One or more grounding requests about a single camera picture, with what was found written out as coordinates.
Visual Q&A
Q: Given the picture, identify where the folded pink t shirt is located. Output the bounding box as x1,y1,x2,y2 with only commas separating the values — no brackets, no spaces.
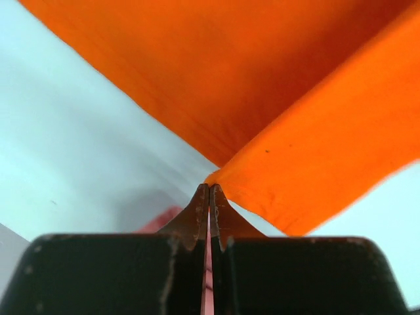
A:
136,206,215,315

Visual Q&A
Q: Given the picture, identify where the orange t shirt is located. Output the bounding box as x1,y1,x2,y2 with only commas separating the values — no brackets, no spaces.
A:
23,1,419,236

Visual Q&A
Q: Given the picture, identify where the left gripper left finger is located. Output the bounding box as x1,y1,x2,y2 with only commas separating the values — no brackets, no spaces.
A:
1,184,209,315

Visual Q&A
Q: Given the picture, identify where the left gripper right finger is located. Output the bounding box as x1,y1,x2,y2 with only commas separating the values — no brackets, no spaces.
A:
209,184,409,314

